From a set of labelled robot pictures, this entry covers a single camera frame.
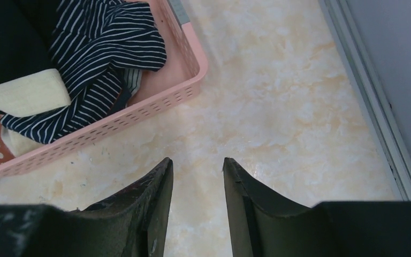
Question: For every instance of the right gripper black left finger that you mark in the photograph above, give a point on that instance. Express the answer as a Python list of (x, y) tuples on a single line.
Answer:
[(131, 222)]

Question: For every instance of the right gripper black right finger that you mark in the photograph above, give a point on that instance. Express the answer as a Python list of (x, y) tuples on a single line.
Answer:
[(263, 222)]

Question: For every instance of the grey striped underwear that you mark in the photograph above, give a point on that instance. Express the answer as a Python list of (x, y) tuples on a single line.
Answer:
[(132, 79)]

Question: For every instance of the navy white striped underwear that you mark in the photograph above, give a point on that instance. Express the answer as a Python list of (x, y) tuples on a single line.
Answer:
[(92, 44)]

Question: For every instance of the navy underwear beige waistband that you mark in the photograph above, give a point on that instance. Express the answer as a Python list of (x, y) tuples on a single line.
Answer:
[(18, 144)]

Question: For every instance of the pink plastic basket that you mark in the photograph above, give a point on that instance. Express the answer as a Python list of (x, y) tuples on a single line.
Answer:
[(178, 81)]

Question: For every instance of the aluminium frame rail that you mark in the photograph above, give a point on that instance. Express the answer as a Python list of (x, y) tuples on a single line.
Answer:
[(365, 81)]

